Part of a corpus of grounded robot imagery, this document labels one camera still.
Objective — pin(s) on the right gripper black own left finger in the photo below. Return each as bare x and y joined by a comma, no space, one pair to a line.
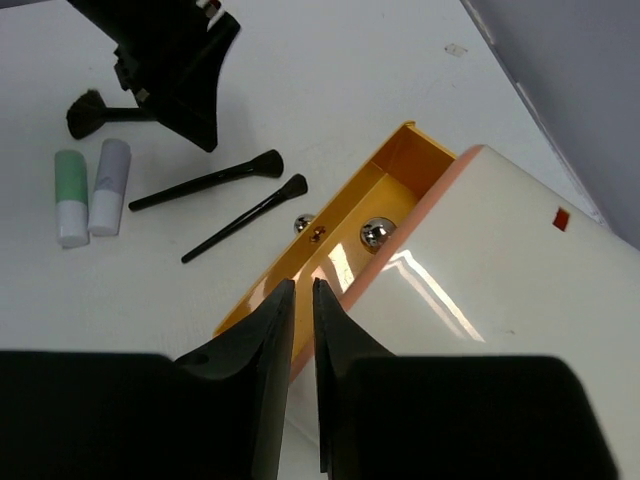
217,412

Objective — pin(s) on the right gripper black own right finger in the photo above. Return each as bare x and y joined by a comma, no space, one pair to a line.
384,416

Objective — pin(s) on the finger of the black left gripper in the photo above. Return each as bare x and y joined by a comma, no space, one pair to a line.
169,56

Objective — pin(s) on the black makeup brush wide head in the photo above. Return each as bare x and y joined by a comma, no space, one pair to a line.
269,164

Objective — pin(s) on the yellow organizer drawer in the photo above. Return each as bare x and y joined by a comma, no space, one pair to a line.
390,184

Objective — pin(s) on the black makeup brush slim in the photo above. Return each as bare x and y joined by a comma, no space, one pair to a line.
295,187

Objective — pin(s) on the cream round drawer organizer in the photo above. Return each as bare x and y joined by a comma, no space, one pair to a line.
536,277

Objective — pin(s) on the black fan makeup brush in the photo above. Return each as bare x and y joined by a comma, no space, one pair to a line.
89,113

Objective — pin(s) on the lilac white cosmetic tube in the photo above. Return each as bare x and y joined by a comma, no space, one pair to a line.
109,188

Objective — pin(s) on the green white cosmetic tube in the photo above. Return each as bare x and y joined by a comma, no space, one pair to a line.
71,199

